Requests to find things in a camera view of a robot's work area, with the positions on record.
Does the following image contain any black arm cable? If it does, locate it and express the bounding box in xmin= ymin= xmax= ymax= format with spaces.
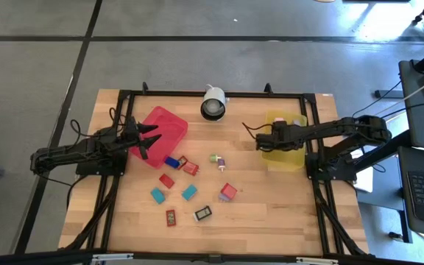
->
xmin=241 ymin=121 xmax=276 ymax=141
xmin=69 ymin=106 xmax=127 ymax=140

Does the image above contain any black floor cable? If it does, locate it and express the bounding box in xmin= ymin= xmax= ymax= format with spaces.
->
xmin=339 ymin=79 xmax=404 ymax=127

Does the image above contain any red wall charger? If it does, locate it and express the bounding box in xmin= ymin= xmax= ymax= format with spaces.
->
xmin=182 ymin=160 xmax=200 ymax=177
xmin=219 ymin=181 xmax=239 ymax=201

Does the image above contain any black side desk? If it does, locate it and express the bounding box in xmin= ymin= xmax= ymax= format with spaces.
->
xmin=397 ymin=58 xmax=424 ymax=152

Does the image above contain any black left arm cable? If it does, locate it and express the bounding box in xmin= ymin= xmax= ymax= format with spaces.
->
xmin=69 ymin=106 xmax=127 ymax=140

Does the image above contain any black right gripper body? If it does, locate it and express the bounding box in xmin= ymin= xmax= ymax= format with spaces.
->
xmin=255 ymin=120 xmax=306 ymax=152

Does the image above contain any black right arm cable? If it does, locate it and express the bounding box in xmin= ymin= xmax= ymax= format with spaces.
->
xmin=241 ymin=121 xmax=276 ymax=141

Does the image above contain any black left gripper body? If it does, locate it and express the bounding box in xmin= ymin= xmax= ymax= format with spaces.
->
xmin=117 ymin=122 xmax=142 ymax=152

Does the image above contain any grey desk base plate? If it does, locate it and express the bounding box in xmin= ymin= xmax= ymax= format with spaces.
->
xmin=355 ymin=145 xmax=414 ymax=244

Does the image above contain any black front crossbar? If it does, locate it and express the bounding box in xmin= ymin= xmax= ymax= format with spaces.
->
xmin=0 ymin=249 xmax=424 ymax=265

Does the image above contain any teal block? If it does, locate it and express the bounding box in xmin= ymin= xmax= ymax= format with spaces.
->
xmin=181 ymin=184 xmax=199 ymax=202
xmin=149 ymin=187 xmax=166 ymax=205

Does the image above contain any black table frame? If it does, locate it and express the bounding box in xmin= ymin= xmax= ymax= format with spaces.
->
xmin=57 ymin=81 xmax=370 ymax=258

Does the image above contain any pink plastic bin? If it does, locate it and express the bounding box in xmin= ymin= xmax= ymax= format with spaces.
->
xmin=128 ymin=105 xmax=190 ymax=170

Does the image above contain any white floor cable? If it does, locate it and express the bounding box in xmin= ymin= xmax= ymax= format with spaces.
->
xmin=375 ymin=71 xmax=424 ymax=116

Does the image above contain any yellow plastic bin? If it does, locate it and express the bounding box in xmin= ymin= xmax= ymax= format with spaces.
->
xmin=261 ymin=110 xmax=308 ymax=173

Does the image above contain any black digital clock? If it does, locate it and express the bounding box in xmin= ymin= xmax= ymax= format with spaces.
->
xmin=194 ymin=205 xmax=213 ymax=222

